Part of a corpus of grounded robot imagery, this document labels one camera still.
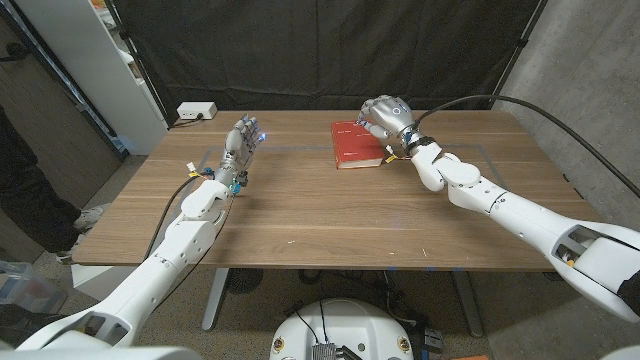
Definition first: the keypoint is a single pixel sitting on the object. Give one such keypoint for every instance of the black backdrop stand pole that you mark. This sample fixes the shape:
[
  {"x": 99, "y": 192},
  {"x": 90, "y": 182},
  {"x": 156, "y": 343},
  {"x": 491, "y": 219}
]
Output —
[
  {"x": 137, "y": 60},
  {"x": 515, "y": 55}
]

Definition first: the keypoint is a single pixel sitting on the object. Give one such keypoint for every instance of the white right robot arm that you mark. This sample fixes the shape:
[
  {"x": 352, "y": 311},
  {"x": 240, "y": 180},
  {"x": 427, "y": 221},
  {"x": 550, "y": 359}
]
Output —
[{"x": 525, "y": 220}]

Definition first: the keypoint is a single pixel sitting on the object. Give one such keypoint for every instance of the black fabric backdrop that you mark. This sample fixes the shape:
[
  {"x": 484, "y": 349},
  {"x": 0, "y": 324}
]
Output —
[{"x": 280, "y": 50}]

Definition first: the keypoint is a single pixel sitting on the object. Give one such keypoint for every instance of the round black fan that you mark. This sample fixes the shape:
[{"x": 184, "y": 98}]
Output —
[{"x": 244, "y": 280}]

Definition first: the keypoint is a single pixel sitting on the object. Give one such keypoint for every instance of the white sneaker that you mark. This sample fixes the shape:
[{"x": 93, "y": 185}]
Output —
[
  {"x": 67, "y": 252},
  {"x": 89, "y": 217}
]

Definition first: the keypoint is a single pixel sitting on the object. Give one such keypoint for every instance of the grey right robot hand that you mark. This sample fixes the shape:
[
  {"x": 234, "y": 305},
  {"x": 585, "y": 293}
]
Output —
[{"x": 392, "y": 117}]

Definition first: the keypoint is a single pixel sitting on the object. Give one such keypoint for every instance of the white cabinet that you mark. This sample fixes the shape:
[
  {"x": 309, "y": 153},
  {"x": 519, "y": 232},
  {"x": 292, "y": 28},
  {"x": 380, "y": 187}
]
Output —
[{"x": 90, "y": 65}]

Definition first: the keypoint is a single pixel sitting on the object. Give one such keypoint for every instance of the white yellow wrist connector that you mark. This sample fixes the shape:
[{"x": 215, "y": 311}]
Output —
[
  {"x": 191, "y": 168},
  {"x": 390, "y": 154}
]

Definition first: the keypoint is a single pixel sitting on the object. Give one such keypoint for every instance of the red notebook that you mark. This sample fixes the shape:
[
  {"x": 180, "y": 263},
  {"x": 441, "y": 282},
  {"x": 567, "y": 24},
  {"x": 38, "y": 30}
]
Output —
[{"x": 352, "y": 147}]

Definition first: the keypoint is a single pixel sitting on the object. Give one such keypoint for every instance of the white yellow left wrist connector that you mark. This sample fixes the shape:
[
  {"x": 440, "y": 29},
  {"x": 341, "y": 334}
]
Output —
[{"x": 191, "y": 168}]

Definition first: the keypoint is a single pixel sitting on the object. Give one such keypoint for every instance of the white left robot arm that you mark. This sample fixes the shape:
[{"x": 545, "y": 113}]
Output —
[{"x": 150, "y": 270}]

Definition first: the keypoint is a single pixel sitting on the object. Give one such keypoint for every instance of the white robot torso base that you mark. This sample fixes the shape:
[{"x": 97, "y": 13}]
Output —
[{"x": 340, "y": 330}]

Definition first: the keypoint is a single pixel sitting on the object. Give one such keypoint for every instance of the white table leg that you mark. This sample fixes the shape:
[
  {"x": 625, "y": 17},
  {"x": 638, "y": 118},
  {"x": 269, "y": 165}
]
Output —
[
  {"x": 467, "y": 305},
  {"x": 215, "y": 300}
]

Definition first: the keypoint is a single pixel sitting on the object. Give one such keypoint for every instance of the white yellow right wrist connector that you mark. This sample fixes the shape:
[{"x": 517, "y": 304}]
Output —
[{"x": 390, "y": 154}]

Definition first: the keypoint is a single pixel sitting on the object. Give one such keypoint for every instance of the white flat box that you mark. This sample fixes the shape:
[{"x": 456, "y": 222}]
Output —
[{"x": 100, "y": 280}]

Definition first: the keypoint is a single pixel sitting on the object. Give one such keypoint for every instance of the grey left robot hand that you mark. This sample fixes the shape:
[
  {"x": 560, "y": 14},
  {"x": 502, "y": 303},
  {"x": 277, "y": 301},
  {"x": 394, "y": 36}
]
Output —
[{"x": 240, "y": 150}]

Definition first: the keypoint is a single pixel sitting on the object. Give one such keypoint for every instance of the white power strip box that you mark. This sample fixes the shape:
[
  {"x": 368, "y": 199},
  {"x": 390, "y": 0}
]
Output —
[{"x": 196, "y": 110}]

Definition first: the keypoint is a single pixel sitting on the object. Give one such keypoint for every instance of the clear plastic storage bin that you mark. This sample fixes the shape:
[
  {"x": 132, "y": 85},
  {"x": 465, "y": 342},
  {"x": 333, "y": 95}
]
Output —
[{"x": 25, "y": 290}]

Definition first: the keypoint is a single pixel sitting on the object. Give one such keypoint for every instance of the person in dark trousers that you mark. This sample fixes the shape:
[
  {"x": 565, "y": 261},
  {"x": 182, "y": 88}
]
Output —
[{"x": 30, "y": 200}]

